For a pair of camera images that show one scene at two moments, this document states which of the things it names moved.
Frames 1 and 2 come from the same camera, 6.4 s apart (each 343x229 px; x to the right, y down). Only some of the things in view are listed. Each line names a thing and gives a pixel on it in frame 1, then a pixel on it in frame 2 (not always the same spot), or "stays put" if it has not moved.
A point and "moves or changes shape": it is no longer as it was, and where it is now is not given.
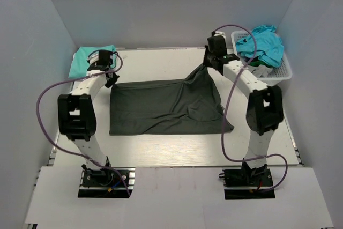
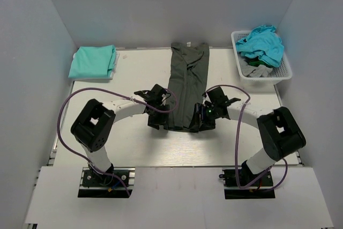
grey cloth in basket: x=260 y=71 stays put
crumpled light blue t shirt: x=269 y=47 stays put
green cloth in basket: x=256 y=63 stays put
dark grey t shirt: x=189 y=105 moves or changes shape
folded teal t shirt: x=79 y=65 stays put
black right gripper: x=206 y=63 → x=200 y=109
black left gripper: x=112 y=81 → x=163 y=120
